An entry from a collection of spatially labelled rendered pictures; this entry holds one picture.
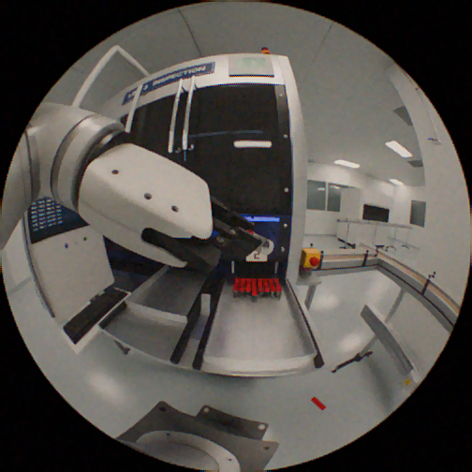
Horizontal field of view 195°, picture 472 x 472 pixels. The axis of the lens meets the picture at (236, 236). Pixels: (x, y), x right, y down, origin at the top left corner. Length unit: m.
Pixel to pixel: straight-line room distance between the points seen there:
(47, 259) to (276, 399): 1.51
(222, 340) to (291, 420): 1.00
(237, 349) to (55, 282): 0.78
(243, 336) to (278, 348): 0.10
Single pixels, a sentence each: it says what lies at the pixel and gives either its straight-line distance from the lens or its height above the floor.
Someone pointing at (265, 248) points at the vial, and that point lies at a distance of 0.18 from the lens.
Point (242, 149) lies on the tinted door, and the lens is 0.58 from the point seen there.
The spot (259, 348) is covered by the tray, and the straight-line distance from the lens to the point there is 0.40.
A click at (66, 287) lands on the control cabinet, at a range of 0.84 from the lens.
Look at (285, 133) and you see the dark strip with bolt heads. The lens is 0.62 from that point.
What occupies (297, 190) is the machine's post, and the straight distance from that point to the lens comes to 0.56.
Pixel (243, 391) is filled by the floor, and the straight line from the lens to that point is 1.26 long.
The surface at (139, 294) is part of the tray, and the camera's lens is 0.64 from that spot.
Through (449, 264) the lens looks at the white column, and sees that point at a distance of 1.57.
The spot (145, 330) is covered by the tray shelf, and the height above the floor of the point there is 0.88.
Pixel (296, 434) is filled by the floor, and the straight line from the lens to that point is 1.29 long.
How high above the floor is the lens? 1.23
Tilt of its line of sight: 14 degrees down
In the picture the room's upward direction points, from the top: straight up
